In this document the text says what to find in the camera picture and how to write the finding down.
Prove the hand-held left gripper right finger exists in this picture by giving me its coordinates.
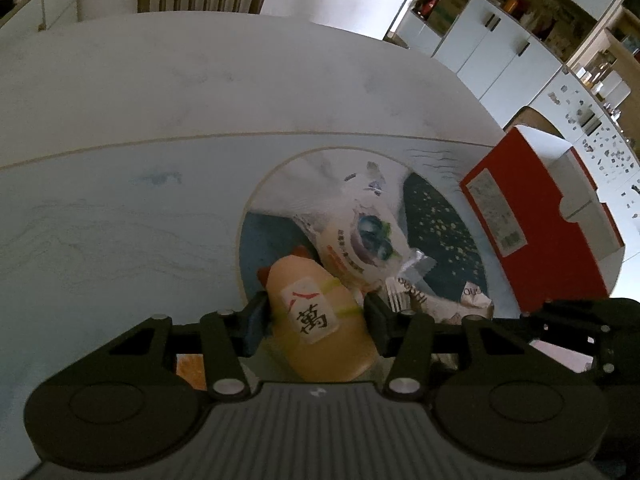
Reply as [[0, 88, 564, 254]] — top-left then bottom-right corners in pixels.
[[364, 292, 562, 403]]

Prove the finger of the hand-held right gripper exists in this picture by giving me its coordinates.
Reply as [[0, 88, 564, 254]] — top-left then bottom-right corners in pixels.
[[520, 299, 621, 333], [537, 327, 620, 380]]

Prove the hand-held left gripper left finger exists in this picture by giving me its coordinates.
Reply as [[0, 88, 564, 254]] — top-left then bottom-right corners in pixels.
[[75, 290, 272, 403]]

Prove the yellow squeeze toy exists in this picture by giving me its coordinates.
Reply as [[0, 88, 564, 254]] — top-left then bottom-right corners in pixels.
[[256, 245, 381, 382]]

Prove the red cardboard box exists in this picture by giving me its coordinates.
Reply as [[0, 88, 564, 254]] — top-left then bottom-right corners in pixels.
[[460, 126, 626, 315]]

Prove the clear bun packet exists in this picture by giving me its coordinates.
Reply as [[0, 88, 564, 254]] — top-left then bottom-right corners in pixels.
[[292, 162, 436, 296]]

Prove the white desktop table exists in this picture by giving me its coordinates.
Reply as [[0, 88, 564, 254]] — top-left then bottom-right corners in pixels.
[[0, 12, 631, 480]]

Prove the silver foil packet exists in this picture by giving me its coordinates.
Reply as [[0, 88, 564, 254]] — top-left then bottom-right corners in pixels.
[[385, 275, 496, 323]]

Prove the white wall cabinet unit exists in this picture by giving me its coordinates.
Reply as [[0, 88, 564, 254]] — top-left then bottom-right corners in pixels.
[[385, 0, 640, 196]]

